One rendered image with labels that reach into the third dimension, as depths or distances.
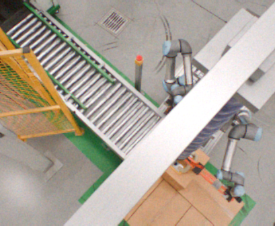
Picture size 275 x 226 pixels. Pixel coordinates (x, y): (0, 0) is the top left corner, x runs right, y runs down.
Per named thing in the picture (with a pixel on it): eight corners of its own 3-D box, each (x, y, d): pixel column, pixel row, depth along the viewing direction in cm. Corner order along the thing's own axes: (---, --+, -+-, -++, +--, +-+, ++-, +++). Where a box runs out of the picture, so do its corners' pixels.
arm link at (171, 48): (179, 92, 289) (181, 43, 250) (163, 94, 288) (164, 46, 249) (175, 84, 297) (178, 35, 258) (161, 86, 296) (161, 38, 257)
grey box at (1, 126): (-2, 124, 245) (-20, 112, 217) (3, 120, 246) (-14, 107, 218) (13, 140, 241) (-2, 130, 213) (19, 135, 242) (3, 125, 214)
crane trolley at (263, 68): (218, 58, 110) (226, 44, 101) (245, 30, 114) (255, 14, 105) (254, 85, 107) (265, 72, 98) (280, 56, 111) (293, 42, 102)
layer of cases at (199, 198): (102, 196, 356) (99, 194, 318) (157, 137, 380) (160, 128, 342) (179, 273, 332) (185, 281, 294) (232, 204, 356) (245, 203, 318)
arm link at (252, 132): (233, 105, 283) (246, 126, 232) (249, 109, 282) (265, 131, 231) (230, 117, 287) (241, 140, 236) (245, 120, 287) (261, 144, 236)
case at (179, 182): (137, 154, 332) (138, 146, 294) (160, 128, 342) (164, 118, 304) (178, 191, 321) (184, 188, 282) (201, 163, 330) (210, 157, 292)
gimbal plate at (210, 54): (189, 63, 114) (192, 57, 109) (237, 15, 121) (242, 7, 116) (253, 114, 108) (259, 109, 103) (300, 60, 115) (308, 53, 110)
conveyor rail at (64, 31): (33, 11, 406) (29, 1, 388) (36, 8, 407) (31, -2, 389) (160, 122, 359) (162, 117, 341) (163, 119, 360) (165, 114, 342)
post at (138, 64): (134, 94, 414) (134, 59, 319) (137, 91, 415) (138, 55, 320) (137, 97, 412) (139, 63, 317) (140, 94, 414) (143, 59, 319)
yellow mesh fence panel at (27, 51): (17, 144, 389) (-106, 72, 190) (17, 137, 392) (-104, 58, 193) (84, 134, 394) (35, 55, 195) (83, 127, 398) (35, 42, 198)
